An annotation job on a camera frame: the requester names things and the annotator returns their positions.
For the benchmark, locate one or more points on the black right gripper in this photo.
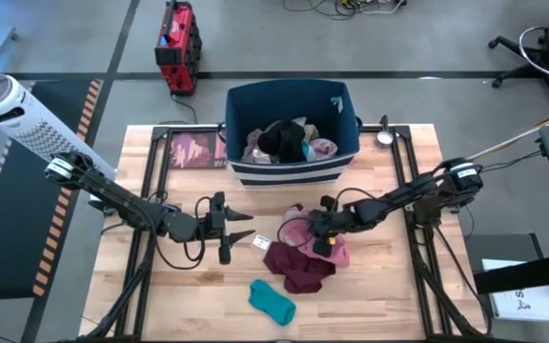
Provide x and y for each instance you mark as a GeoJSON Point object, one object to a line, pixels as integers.
{"type": "Point", "coordinates": [327, 224]}

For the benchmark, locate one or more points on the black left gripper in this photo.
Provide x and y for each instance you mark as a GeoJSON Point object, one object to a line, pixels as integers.
{"type": "Point", "coordinates": [219, 224]}

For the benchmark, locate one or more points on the light pink garment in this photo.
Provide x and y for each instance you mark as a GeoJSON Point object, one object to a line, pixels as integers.
{"type": "Point", "coordinates": [298, 233]}

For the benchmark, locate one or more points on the maroon garment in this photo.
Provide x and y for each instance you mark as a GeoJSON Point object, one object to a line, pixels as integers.
{"type": "Point", "coordinates": [298, 271]}

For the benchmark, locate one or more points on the teal sock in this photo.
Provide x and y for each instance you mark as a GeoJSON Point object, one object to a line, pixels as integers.
{"type": "Point", "coordinates": [309, 152]}
{"type": "Point", "coordinates": [272, 302]}

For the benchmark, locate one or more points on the pink knit garment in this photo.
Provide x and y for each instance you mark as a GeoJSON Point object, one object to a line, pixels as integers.
{"type": "Point", "coordinates": [325, 149]}

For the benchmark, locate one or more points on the grey garment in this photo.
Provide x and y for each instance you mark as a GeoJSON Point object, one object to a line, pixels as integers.
{"type": "Point", "coordinates": [251, 147]}

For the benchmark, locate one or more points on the beige garment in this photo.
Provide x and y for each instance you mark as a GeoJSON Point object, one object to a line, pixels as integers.
{"type": "Point", "coordinates": [309, 129]}

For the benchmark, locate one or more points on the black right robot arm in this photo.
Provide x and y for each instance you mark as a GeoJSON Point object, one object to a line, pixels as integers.
{"type": "Point", "coordinates": [412, 193]}

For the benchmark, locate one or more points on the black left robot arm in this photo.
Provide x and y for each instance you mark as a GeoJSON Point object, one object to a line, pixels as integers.
{"type": "Point", "coordinates": [112, 197]}

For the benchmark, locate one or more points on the yellow tag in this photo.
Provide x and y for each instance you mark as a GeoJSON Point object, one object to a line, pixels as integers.
{"type": "Point", "coordinates": [332, 241]}

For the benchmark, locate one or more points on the white paper card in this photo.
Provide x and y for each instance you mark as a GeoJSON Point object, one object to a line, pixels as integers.
{"type": "Point", "coordinates": [261, 242]}

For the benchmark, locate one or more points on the silver round-headed tool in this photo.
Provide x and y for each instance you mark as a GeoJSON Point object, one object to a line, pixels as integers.
{"type": "Point", "coordinates": [385, 137]}

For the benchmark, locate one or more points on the navy white striped fabric basket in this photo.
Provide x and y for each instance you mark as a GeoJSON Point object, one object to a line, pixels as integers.
{"type": "Point", "coordinates": [293, 105]}

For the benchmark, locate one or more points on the red toolbox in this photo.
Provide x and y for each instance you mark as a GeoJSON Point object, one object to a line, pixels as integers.
{"type": "Point", "coordinates": [179, 45]}

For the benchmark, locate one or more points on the black flat bar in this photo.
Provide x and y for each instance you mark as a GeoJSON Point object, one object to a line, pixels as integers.
{"type": "Point", "coordinates": [527, 274]}

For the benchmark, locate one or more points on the long pale rod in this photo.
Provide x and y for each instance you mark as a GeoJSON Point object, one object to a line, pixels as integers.
{"type": "Point", "coordinates": [517, 137]}

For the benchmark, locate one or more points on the white paper sheet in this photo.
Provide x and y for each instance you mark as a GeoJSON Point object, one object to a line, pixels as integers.
{"type": "Point", "coordinates": [527, 302]}

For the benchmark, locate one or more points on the black orange-edged floor mat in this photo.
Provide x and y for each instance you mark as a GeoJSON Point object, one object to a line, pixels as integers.
{"type": "Point", "coordinates": [22, 200]}

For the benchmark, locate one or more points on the white tower fan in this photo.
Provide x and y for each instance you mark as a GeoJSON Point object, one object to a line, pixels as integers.
{"type": "Point", "coordinates": [31, 126]}

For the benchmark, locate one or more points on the black office chair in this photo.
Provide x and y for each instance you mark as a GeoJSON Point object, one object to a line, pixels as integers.
{"type": "Point", "coordinates": [546, 50]}

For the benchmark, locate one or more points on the black aluminium frame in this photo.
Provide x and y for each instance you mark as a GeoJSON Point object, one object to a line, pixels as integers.
{"type": "Point", "coordinates": [160, 167]}

